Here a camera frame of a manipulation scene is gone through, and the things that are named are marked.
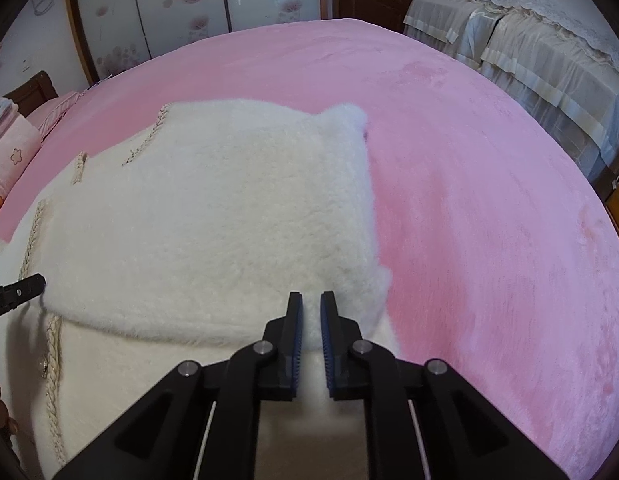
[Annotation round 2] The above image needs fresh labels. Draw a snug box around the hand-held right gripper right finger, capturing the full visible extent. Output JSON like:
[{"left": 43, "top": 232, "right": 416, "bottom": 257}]
[{"left": 320, "top": 290, "right": 566, "bottom": 480}]

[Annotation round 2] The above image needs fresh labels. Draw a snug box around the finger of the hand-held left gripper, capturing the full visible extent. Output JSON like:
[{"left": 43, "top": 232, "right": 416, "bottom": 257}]
[{"left": 0, "top": 272, "right": 47, "bottom": 322}]

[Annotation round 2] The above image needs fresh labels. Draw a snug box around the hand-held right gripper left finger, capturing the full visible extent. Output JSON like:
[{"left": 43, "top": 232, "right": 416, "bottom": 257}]
[{"left": 54, "top": 291, "right": 304, "bottom": 480}]

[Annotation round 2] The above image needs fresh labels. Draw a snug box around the white fluffy coat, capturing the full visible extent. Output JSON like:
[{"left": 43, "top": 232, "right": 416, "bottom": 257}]
[{"left": 0, "top": 101, "right": 403, "bottom": 480}]

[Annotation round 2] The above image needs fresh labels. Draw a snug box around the pink floral pillow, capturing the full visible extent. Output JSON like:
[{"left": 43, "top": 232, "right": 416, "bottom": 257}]
[{"left": 0, "top": 92, "right": 83, "bottom": 231}]

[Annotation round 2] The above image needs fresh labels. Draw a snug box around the dark wooden headboard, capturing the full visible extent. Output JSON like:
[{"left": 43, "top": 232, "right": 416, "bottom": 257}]
[{"left": 2, "top": 71, "right": 58, "bottom": 103}]

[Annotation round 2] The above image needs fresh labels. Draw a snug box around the pink bed blanket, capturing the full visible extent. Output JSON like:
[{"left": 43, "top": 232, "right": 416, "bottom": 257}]
[{"left": 0, "top": 17, "right": 619, "bottom": 480}]

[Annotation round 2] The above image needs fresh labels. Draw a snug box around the floral sliding door wardrobe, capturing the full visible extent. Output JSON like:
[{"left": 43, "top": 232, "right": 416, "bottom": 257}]
[{"left": 64, "top": 0, "right": 323, "bottom": 83}]

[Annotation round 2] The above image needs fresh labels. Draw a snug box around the cream lace covered sofa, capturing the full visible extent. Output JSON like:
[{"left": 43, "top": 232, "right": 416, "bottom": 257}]
[{"left": 403, "top": 0, "right": 619, "bottom": 186}]

